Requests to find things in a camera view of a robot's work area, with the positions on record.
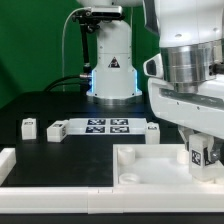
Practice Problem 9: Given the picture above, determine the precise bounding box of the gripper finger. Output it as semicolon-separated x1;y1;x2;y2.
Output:
205;136;224;165
178;126;194;147

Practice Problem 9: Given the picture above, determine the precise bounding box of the white U-shaped obstacle fence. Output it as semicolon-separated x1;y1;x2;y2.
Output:
0;148;224;214

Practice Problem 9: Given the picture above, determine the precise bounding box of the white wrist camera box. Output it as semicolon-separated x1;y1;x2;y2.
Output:
143;53;164;79

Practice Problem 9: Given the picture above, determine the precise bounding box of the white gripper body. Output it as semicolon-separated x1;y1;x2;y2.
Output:
148;77;224;139

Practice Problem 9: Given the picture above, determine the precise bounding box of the white marker base plate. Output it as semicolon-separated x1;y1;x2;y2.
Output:
68;118;146;135

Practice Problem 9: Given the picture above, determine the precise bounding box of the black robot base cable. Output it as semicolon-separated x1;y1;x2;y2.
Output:
43;74;93;93

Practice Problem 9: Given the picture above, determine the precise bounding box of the black camera on stand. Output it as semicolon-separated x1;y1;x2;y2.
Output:
72;6;124;21

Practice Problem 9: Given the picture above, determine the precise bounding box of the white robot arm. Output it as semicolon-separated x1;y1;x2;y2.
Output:
77;0;224;164

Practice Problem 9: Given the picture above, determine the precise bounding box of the white square table top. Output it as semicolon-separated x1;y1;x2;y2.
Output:
113;144;224;187

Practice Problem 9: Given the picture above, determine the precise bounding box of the white camera cable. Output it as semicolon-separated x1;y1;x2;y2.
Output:
61;7;91;92

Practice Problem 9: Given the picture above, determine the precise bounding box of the black camera stand pole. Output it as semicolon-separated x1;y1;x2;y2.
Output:
80;23;91;73

